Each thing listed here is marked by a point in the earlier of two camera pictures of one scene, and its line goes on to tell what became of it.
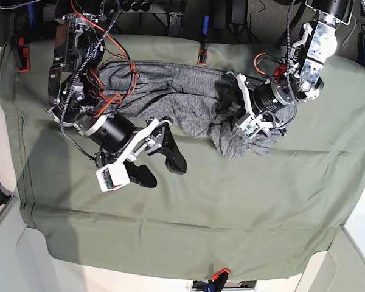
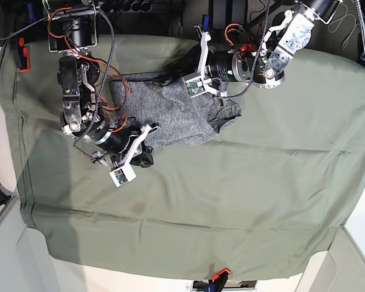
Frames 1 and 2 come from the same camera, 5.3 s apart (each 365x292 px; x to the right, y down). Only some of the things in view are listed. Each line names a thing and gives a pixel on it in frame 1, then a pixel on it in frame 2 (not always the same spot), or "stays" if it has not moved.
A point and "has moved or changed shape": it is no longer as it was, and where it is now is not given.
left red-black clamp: [24, 55] stays
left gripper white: [231, 106] → [188, 65]
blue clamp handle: [205, 24] stays
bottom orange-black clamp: [219, 278] stays
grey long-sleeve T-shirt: [189, 97] has moved or changed shape
